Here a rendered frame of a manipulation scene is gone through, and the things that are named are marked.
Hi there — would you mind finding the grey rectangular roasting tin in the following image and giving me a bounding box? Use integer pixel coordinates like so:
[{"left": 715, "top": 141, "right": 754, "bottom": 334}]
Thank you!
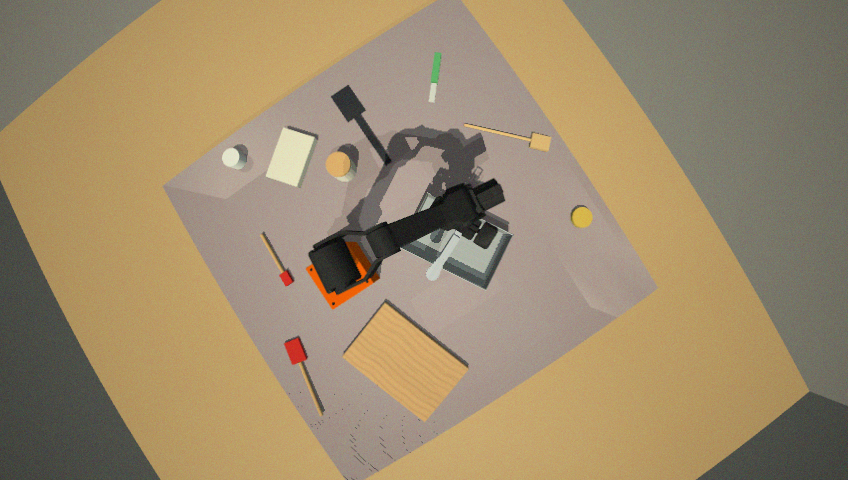
[{"left": 401, "top": 192, "right": 513, "bottom": 291}]

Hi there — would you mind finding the black spatula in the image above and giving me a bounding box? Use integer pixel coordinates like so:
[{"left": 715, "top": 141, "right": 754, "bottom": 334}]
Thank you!
[{"left": 331, "top": 85, "right": 392, "bottom": 166}]

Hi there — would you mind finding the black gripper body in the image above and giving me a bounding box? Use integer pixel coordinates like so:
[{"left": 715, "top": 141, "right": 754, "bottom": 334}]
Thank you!
[{"left": 430, "top": 196, "right": 499, "bottom": 249}]

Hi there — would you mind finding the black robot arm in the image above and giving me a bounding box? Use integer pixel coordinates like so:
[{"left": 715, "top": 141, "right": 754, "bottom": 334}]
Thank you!
[{"left": 309, "top": 178, "right": 505, "bottom": 295}]

